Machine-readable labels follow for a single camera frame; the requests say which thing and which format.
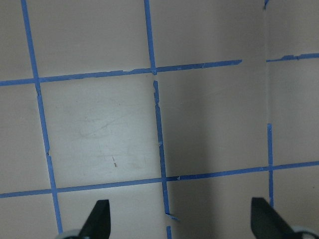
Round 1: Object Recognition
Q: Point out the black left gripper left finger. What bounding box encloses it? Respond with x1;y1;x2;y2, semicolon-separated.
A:
58;199;111;239

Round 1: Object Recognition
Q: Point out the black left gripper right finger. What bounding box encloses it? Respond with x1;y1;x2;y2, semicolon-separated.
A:
250;197;319;239

